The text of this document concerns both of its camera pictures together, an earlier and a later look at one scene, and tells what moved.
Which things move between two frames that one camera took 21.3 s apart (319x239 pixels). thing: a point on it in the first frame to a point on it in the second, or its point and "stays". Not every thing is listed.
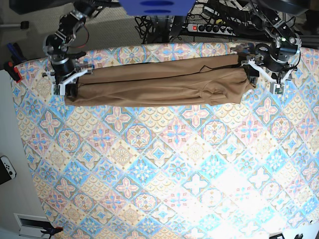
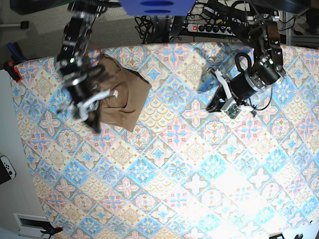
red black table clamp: [13, 71] stays
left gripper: [60, 87] to [79, 110]
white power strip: [211, 28] stays
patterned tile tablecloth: [242, 170] stays
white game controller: [9, 166] stays
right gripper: [277, 87] to [239, 87]
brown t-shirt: [202, 81] to [132, 89]
